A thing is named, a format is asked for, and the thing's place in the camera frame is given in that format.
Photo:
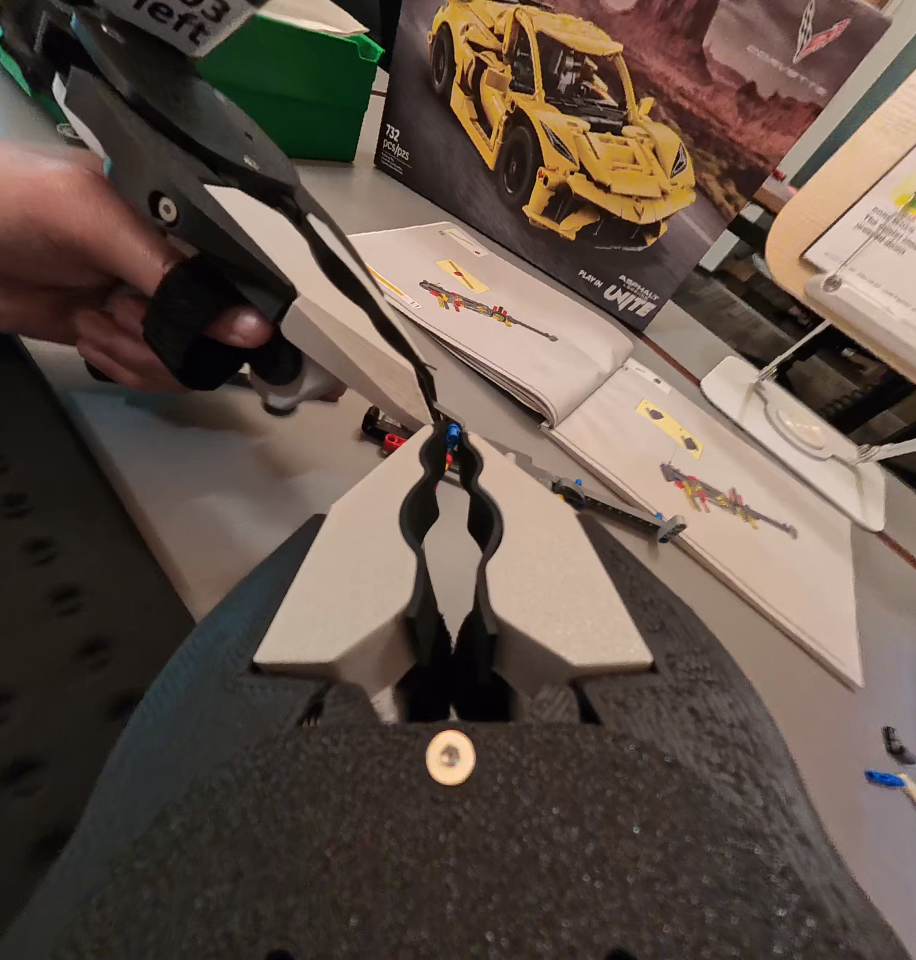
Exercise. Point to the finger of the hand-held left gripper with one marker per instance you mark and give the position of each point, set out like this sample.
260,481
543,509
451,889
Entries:
338,352

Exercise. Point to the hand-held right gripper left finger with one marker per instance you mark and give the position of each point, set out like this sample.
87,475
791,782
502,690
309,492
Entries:
338,592

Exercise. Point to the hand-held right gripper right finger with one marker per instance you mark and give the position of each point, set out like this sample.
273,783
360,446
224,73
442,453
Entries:
570,592

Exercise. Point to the grey lego beam assembly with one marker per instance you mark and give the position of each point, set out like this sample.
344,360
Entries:
615,510

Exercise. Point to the single blue lego pin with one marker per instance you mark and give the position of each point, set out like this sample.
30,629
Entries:
882,778
452,433

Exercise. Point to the lego instruction booklet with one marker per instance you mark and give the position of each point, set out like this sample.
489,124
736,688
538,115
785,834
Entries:
728,562

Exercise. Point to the black grey elbow lego piece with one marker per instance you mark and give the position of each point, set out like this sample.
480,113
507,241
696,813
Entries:
897,742

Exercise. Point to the lego set box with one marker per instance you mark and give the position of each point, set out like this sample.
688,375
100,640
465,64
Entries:
578,150

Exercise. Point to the person's left hand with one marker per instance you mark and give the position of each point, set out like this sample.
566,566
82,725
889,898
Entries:
45,240

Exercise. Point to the green storage bin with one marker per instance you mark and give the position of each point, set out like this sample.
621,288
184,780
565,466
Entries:
293,97

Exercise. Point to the white paper sheet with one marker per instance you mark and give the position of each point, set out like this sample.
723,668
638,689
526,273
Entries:
315,15

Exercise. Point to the black perforated panel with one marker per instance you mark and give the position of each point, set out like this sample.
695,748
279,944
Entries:
53,600

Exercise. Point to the white desk stand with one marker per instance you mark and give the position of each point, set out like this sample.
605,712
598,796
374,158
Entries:
788,352

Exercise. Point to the white square base plate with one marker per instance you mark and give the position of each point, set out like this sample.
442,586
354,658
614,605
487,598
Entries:
735,397

